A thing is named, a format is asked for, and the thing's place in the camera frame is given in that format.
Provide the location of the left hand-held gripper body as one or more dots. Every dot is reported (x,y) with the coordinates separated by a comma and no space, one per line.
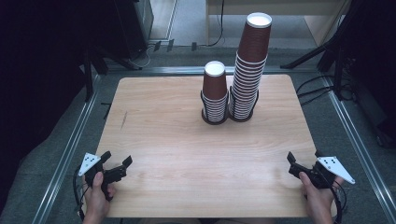
(89,163)

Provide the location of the person's left hand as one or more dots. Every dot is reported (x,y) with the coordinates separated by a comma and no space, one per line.
(96,200)

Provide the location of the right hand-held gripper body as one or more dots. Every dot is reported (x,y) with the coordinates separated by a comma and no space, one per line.
(334,168)

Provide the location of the short stack of brown paper cups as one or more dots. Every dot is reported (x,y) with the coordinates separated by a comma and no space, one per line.
(214,87)

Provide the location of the black tripod stand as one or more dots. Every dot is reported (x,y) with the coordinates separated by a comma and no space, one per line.
(314,54)

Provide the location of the tall stack of brown paper cups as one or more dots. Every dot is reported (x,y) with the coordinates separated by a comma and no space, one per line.
(252,49)

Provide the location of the black metal stand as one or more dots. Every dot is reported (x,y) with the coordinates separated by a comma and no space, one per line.
(88,74)

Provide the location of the person's right hand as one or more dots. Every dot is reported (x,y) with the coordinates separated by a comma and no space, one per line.
(319,202)

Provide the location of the metal floor rail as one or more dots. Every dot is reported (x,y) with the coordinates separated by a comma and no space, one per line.
(174,70)
(67,155)
(358,146)

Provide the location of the black cabinet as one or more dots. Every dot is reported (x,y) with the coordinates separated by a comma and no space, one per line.
(134,28)

